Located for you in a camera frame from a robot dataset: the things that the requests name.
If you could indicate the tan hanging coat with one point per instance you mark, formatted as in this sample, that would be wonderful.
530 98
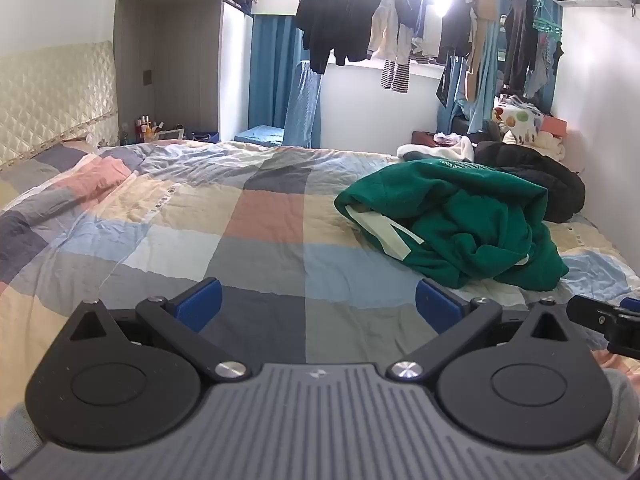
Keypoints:
482 20

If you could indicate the group of bedside bottles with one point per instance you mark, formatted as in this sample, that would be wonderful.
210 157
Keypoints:
145 127

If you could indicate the white and blue fleece garment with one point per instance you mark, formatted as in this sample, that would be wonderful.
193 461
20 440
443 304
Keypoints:
450 152

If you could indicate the blue window curtain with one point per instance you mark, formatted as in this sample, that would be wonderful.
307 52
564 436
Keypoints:
270 75

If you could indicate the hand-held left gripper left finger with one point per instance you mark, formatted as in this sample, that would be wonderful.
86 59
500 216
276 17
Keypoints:
202 305

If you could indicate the black hanging garment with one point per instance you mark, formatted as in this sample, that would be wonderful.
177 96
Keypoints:
520 45

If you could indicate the green hoodie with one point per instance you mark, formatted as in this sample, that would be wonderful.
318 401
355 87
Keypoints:
475 220

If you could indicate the maroon cloth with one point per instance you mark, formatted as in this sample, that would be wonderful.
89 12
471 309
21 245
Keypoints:
425 139

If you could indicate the cream quilted headboard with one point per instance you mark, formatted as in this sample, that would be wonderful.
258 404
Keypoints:
55 95

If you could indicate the dark switch plate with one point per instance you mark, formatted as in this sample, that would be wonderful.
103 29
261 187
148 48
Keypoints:
147 77

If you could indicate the teal clothes hanger rack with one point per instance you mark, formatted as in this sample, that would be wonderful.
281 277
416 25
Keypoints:
547 27

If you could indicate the patchwork bed cover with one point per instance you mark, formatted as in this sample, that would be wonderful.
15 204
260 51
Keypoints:
270 220

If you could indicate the polka dot pillow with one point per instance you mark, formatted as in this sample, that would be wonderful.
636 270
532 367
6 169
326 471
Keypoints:
520 120

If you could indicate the white bedside cabinet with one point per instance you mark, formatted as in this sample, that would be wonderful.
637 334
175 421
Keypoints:
175 60

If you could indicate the white hanging shirt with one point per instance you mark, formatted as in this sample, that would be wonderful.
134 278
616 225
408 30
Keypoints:
392 20

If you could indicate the cream plush toy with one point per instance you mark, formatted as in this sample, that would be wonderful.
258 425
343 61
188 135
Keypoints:
552 147

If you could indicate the person's grey fleece top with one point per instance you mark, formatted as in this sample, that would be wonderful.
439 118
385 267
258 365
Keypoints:
622 410

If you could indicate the light blue striped cloth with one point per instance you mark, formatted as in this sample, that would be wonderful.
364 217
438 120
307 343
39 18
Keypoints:
304 110

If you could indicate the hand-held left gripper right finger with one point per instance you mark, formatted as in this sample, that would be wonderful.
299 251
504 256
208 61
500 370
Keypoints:
437 310

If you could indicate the striped hanging garment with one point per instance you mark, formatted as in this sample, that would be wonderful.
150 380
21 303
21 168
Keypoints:
396 75

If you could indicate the black puffer jacket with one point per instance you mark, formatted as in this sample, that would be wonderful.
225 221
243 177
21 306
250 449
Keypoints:
540 175

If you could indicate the pink box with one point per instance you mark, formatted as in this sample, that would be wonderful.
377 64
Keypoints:
554 126

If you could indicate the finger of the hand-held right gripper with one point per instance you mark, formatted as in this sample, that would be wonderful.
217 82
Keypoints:
627 332
595 312

